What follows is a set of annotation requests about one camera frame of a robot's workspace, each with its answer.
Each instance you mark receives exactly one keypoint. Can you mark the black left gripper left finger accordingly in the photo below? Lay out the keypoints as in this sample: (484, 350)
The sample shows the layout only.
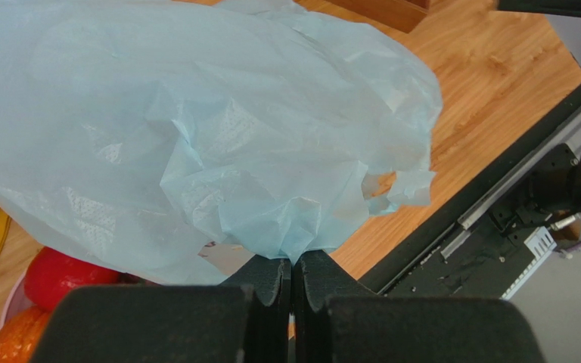
(243, 319)

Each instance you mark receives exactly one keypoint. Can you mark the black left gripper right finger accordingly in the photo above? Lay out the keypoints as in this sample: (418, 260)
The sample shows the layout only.
(339, 320)

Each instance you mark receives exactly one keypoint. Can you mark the light blue plastic bag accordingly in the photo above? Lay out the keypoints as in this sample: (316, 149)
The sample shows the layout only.
(134, 133)

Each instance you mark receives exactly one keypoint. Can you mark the red apple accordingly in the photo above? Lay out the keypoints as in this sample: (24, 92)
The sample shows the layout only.
(52, 275)

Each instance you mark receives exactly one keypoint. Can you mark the pink plate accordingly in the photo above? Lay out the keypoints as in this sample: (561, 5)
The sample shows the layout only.
(16, 302)

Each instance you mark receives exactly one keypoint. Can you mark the orange tangerine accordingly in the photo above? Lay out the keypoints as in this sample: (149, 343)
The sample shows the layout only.
(20, 335)

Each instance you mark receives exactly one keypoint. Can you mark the wooden divided tray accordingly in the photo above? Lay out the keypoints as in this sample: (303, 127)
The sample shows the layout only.
(403, 15)

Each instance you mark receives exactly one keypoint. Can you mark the white cable duct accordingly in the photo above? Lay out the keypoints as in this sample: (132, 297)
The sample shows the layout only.
(541, 245)

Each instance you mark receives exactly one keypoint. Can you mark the aluminium frame rail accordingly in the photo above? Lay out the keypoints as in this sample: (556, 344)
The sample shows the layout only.
(546, 182)

